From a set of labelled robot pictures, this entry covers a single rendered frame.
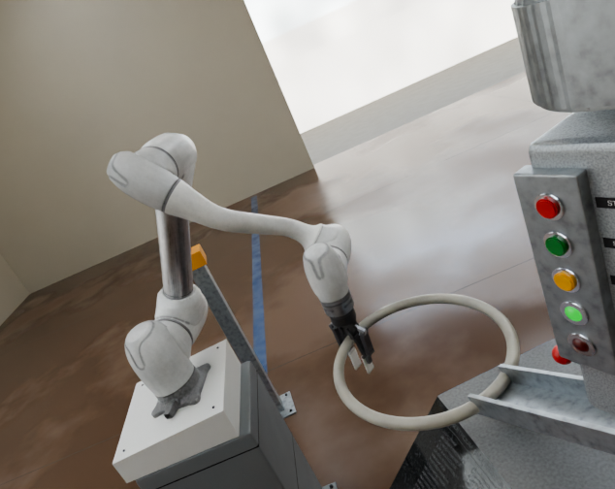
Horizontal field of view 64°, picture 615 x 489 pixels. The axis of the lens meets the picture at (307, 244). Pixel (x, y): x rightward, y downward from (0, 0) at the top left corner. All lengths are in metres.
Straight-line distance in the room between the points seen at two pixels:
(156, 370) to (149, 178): 0.63
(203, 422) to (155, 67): 6.21
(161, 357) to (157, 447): 0.27
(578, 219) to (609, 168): 0.07
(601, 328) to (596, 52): 0.33
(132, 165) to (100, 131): 6.28
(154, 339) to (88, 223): 6.45
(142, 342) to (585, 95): 1.38
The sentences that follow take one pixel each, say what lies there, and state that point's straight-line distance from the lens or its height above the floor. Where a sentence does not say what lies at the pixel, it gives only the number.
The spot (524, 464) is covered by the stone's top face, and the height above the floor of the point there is 0.85.
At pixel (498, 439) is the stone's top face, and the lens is 1.24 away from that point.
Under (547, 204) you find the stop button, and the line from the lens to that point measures 0.62.
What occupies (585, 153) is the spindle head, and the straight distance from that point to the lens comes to 0.60.
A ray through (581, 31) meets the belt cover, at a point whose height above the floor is 1.68.
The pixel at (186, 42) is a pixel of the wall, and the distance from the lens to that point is 7.32.
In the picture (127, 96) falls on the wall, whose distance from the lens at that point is 7.48.
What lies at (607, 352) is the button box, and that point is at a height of 1.29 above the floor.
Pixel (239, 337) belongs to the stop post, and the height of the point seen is 0.55.
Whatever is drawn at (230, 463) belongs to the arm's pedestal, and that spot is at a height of 0.72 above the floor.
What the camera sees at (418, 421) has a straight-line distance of 1.20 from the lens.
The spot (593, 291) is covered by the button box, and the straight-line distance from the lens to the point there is 0.67.
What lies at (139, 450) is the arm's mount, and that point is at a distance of 1.70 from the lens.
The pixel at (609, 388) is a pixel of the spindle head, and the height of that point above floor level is 1.21.
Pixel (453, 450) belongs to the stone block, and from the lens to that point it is 1.30.
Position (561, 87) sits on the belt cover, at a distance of 0.58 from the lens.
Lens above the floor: 1.78
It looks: 21 degrees down
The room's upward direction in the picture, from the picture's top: 25 degrees counter-clockwise
